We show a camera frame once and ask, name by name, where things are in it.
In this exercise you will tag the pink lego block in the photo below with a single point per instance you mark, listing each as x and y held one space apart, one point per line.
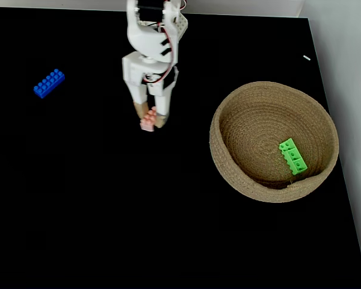
148 122

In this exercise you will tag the green lego block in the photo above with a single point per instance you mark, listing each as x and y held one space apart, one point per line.
293 156

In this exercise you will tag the blue lego block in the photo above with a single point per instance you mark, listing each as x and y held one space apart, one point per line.
49 83

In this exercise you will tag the small white tape piece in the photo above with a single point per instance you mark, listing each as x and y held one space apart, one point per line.
307 57

